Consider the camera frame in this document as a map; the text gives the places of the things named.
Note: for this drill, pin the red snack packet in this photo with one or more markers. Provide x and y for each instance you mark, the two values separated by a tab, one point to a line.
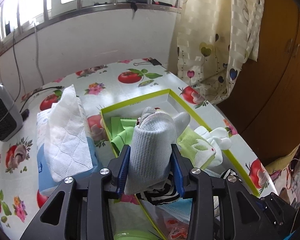
175	229

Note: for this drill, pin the green plastic jar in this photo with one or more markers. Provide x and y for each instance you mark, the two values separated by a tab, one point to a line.
135	235

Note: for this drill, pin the black binder clip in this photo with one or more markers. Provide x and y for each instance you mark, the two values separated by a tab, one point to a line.
147	61

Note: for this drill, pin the blue face mask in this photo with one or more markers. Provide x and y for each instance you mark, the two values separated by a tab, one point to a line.
180	209

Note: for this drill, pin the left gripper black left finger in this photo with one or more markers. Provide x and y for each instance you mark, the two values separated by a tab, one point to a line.
79	209

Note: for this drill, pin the grey space heater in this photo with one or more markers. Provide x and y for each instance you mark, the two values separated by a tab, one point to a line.
11	120

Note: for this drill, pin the blue tissue pack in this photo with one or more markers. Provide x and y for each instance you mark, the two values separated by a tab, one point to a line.
65	146

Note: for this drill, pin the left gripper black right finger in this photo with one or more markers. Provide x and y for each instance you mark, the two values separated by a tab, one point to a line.
221	208

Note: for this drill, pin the small black white striped sock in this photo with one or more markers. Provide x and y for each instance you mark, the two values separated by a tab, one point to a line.
166	195

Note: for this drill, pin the grey sock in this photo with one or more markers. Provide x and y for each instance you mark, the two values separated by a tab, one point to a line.
150	149

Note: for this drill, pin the brown wooden cabinet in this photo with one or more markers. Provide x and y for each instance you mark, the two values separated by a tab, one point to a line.
264	105

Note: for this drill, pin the heart pattern curtain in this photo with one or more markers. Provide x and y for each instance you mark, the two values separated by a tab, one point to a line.
214	39

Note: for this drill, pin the green white cloth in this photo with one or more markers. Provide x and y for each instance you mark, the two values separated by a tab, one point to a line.
196	148

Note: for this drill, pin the white bunny sock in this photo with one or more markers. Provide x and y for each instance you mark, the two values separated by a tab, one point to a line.
219	139

